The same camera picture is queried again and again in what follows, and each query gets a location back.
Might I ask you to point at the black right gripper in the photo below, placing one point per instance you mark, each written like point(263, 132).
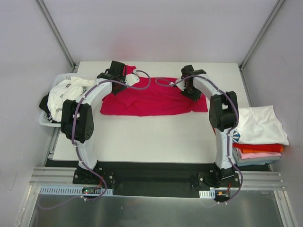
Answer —
point(191, 93)

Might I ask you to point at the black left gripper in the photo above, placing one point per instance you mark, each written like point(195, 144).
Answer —
point(118, 87)

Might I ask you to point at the magenta t-shirt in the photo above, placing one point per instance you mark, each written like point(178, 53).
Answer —
point(156, 100)

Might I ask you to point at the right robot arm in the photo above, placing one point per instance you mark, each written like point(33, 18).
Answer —
point(223, 116)

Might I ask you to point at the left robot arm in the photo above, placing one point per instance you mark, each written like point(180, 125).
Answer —
point(77, 115)

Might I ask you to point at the white floral print t-shirt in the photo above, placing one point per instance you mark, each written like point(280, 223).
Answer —
point(68, 89)

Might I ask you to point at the white folded t-shirt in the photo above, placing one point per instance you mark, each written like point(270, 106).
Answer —
point(259, 126)

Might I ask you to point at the black garment in basket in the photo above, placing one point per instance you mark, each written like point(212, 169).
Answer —
point(43, 103)

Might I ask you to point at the pink folded t-shirt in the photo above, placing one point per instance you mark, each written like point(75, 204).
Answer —
point(257, 156)

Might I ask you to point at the grey folded t-shirt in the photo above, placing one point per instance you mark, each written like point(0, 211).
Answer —
point(239, 163)

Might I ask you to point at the red folded t-shirt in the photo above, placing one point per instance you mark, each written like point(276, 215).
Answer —
point(264, 147)

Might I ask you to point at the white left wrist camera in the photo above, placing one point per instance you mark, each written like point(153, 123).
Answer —
point(132, 78)

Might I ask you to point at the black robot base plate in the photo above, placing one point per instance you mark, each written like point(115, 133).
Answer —
point(181, 180)

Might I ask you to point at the aluminium frame post left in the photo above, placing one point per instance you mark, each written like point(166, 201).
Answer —
point(56, 33)

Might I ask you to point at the aluminium frame post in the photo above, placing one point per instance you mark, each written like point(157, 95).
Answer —
point(56, 33)
point(265, 27)

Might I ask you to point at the white slotted cable duct right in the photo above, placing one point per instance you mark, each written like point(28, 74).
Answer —
point(207, 194)

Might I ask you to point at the white slotted cable duct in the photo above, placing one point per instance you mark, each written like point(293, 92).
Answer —
point(207, 194)
point(75, 191)

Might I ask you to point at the aluminium front rail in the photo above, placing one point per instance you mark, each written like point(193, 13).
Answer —
point(253, 180)

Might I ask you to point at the aluminium frame post right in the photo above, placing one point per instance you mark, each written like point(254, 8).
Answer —
point(265, 27)

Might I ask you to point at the white slotted cable duct left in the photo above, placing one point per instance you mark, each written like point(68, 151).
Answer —
point(75, 191)

